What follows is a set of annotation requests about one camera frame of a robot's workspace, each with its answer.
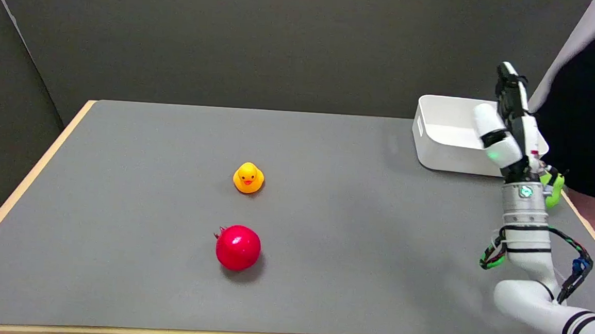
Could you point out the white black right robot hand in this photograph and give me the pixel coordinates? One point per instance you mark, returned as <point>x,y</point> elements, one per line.
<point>514,134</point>

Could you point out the yellow rubber duck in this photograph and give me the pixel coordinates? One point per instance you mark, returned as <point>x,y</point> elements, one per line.
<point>248,178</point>

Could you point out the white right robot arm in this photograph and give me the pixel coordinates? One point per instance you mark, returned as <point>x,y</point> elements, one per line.
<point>530,253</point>

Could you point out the white plastic bin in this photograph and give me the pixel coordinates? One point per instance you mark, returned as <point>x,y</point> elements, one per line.
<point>449,135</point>

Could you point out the green toy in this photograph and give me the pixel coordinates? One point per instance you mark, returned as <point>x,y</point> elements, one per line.
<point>553,187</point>

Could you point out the person in black clothes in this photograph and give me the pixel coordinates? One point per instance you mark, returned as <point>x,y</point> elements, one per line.
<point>586,91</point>

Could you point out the red pomegranate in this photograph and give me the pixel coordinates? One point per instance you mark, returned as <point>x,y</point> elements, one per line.
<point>238,247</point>

